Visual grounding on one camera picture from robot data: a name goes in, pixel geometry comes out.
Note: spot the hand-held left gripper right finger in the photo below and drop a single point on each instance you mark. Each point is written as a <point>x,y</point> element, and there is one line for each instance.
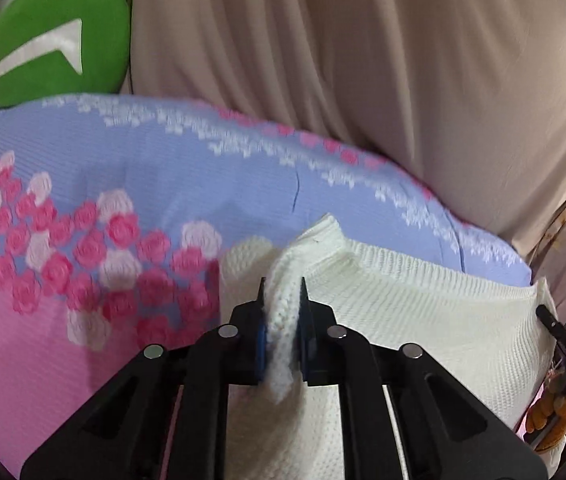
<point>307,355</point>

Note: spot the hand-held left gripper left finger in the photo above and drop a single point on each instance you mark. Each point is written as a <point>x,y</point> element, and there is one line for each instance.
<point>261,345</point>

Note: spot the white red navy knit sweater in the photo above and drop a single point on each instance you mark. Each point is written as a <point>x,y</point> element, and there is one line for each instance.
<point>413,310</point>

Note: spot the person's right hand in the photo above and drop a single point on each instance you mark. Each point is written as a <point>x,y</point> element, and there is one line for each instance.
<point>550,415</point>

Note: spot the pink blue floral bed sheet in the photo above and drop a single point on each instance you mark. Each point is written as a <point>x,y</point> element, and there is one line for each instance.
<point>163,170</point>

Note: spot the beige draped cloth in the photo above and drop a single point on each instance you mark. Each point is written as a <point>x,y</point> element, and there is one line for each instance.
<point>363,85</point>

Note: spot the green pillow with white mark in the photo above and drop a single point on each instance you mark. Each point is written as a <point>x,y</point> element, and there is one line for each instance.
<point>63,10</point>

